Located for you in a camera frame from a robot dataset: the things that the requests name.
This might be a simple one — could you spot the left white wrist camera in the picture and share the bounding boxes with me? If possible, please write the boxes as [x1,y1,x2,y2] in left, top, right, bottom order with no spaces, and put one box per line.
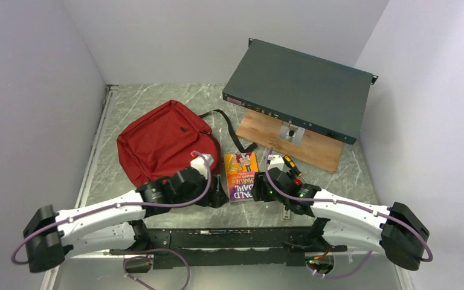
[190,152,214,178]

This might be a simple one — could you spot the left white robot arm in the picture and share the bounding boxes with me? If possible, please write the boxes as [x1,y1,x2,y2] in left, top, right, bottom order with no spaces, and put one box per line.
[23,167,228,273]

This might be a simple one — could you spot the dark teal rack server box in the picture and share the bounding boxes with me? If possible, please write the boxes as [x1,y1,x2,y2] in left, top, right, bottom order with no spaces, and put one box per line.
[222,39,378,144]

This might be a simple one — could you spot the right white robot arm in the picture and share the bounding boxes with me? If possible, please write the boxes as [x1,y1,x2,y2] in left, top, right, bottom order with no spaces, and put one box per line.
[252,168,433,271]

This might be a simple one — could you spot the purple Roald Dahl book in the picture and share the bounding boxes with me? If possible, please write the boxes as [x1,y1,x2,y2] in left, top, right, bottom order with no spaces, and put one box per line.
[224,152,259,202]

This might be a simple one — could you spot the red student backpack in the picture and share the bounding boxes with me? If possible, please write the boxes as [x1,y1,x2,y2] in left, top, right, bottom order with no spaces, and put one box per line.
[116,99,257,188]

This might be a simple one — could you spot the silver metal bracket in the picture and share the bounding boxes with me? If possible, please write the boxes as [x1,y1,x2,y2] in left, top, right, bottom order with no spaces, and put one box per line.
[278,122,305,145]

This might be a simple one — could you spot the wooden board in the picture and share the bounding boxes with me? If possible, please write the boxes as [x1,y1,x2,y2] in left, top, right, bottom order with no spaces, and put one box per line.
[236,111,343,173]

